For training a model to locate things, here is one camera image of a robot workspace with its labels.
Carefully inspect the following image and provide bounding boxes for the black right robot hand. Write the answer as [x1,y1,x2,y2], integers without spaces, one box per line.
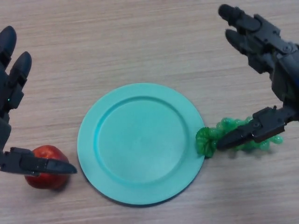
[216,4,299,150]

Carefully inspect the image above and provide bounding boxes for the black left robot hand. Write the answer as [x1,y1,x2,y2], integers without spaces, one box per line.
[0,25,78,176]

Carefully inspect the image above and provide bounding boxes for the green grape bunch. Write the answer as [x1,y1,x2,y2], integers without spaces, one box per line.
[195,117,285,157]

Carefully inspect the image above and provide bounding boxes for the green round plate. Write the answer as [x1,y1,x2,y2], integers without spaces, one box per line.
[77,83,204,206]

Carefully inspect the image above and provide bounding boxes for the red apple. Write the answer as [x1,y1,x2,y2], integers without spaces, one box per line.
[24,145,70,190]

